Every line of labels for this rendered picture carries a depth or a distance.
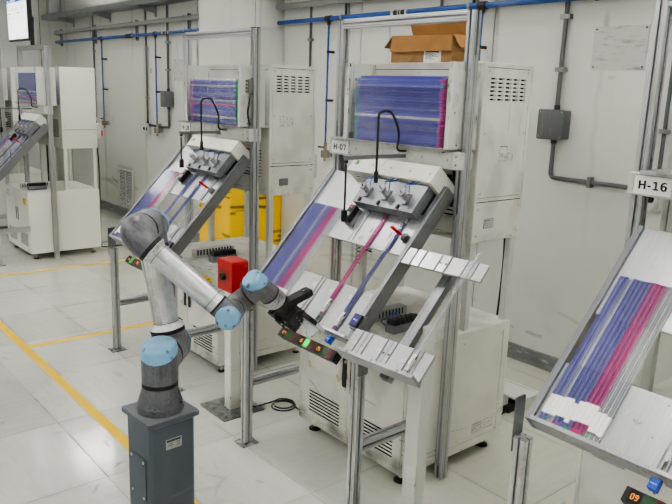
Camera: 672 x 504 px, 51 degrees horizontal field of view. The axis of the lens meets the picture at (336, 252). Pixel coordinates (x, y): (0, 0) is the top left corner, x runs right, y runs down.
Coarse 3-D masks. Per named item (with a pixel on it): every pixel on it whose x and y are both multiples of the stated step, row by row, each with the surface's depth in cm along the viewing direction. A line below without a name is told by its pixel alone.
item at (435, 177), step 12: (348, 168) 303; (360, 168) 298; (372, 168) 293; (384, 168) 289; (396, 168) 284; (408, 168) 280; (420, 168) 276; (432, 168) 272; (360, 180) 305; (408, 180) 277; (420, 180) 271; (432, 180) 268; (444, 180) 272
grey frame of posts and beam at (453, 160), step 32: (480, 32) 260; (416, 160) 283; (448, 160) 270; (448, 352) 286; (352, 384) 256; (448, 384) 289; (352, 416) 259; (352, 448) 261; (448, 448) 297; (352, 480) 263
